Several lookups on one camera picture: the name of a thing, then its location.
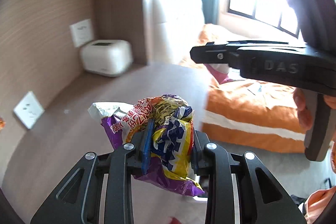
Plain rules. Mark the lower wall socket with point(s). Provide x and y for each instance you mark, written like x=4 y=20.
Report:
x=29 y=110

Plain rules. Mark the orange bed cover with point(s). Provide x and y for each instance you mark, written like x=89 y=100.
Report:
x=252 y=113

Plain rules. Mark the upper wall socket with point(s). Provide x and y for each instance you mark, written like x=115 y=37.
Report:
x=82 y=32

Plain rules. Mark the wall socket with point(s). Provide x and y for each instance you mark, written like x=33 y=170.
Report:
x=29 y=110
x=82 y=32

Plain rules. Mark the red slipper foot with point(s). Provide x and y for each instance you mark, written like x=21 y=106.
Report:
x=174 y=220

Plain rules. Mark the white toaster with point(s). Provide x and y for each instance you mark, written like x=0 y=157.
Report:
x=107 y=57

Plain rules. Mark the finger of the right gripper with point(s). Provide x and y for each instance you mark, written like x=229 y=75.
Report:
x=210 y=53

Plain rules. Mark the colourful wall stickers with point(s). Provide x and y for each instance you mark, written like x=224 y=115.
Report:
x=2 y=124

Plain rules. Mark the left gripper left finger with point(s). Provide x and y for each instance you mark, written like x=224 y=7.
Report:
x=142 y=141

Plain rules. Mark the purple yellow snack bag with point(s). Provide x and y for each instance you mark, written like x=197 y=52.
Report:
x=168 y=121

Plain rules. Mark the person's right hand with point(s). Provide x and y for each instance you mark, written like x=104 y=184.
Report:
x=306 y=121

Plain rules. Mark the white cushioned headboard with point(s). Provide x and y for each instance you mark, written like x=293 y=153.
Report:
x=175 y=28

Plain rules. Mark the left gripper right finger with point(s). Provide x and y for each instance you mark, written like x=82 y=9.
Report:
x=200 y=162

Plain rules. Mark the pink white wrapper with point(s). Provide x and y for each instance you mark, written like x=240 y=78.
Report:
x=220 y=72

